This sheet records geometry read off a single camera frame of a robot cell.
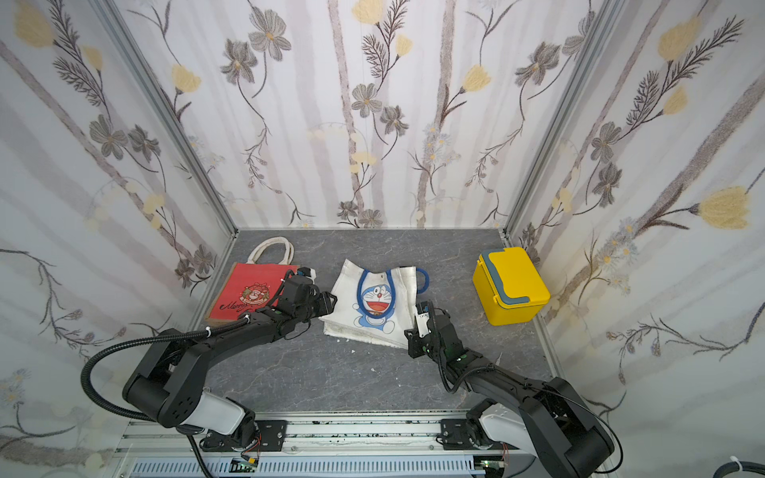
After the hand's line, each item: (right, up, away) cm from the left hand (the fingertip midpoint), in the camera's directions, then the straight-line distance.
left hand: (336, 296), depth 91 cm
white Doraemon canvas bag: (+12, -4, +2) cm, 13 cm away
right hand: (+22, -9, -5) cm, 24 cm away
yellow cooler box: (+52, +4, -4) cm, 53 cm away
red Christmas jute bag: (-31, +2, +10) cm, 33 cm away
